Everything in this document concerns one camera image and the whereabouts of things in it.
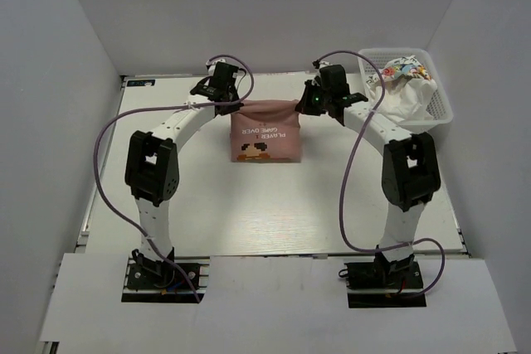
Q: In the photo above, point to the white plastic basket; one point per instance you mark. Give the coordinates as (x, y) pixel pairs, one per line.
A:
(375, 59)

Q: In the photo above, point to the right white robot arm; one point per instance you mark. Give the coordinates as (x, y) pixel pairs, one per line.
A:
(410, 172)

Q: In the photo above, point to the white t shirt black print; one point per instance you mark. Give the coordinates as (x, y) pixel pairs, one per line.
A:
(406, 100)

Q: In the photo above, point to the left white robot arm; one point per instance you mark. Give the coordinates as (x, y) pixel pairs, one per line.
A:
(152, 171)

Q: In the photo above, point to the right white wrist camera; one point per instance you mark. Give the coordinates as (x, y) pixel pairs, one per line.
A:
(320, 64)

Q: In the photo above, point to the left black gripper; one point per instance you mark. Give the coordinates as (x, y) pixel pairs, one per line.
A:
(231, 109)

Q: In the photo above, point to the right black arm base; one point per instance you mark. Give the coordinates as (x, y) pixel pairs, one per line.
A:
(368, 289)

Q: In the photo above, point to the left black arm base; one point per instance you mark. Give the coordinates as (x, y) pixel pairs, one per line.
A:
(142, 287)

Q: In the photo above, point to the pink t shirt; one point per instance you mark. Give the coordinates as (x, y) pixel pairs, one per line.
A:
(266, 131)

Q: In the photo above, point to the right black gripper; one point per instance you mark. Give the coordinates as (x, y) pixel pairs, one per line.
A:
(306, 106)

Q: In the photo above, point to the blue label sticker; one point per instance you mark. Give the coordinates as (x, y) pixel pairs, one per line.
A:
(141, 83)

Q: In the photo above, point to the white colourful print t shirt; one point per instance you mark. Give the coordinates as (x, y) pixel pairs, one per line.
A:
(402, 68)

